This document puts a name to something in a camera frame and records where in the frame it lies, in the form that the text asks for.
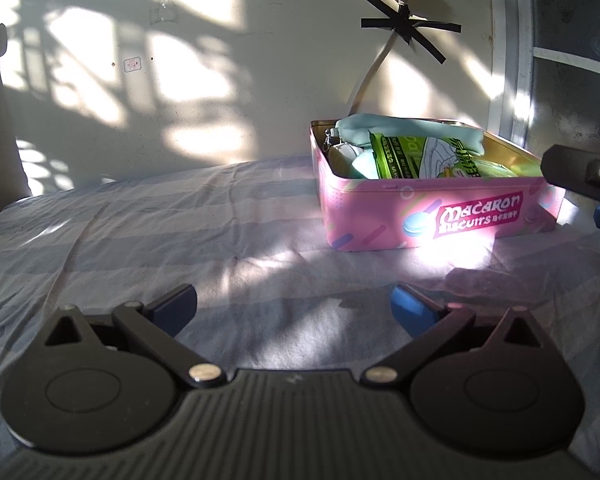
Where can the white wall sticker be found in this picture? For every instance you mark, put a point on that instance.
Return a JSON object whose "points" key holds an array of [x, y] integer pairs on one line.
{"points": [[132, 63]]}

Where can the grey checked bed sheet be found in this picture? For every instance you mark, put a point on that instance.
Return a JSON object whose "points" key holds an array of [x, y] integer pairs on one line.
{"points": [[130, 240]]}

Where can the teal pencil pouch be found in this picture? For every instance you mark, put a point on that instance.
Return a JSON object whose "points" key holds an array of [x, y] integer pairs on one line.
{"points": [[380, 125]]}

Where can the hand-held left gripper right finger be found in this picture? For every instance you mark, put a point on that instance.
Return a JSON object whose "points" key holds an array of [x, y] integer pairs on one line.
{"points": [[410, 307]]}

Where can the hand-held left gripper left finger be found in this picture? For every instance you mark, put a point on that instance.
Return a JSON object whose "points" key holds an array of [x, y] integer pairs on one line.
{"points": [[177, 306]]}

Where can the pink biscuit tin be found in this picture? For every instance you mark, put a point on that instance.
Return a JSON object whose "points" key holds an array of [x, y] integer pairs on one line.
{"points": [[380, 215]]}

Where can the green snack packet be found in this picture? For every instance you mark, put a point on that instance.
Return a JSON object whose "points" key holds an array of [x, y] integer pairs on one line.
{"points": [[410, 157]]}

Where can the clear tape piece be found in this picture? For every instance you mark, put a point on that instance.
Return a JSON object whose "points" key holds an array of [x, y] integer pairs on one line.
{"points": [[162, 12]]}

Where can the black tape cross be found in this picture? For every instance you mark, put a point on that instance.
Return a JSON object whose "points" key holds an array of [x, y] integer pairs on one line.
{"points": [[410, 25]]}

